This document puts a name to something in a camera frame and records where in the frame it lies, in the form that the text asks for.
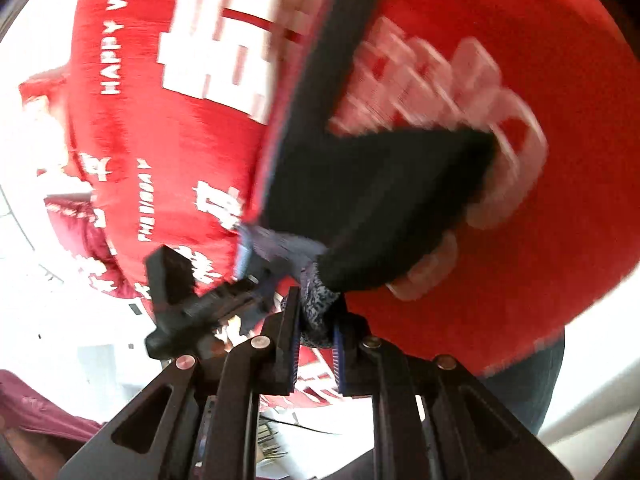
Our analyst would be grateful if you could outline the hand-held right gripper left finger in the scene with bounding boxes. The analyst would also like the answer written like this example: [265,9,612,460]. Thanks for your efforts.
[57,287,301,480]

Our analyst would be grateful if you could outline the red printed blanket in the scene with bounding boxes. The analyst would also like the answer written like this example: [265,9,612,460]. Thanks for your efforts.
[20,0,640,411]

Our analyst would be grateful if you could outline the black pants grey patterned waistband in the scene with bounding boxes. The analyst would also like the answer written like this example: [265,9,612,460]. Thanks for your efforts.
[232,0,501,351]

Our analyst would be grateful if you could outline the dark cloth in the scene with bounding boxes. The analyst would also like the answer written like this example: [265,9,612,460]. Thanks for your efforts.
[477,327,567,437]

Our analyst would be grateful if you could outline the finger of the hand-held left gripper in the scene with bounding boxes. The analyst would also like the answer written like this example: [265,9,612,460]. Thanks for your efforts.
[197,267,283,341]

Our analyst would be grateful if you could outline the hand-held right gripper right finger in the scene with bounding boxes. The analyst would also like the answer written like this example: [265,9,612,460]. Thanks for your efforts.
[332,300,573,480]

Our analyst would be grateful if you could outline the maroon cloth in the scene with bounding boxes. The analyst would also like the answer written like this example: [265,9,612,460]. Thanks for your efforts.
[0,369,107,445]

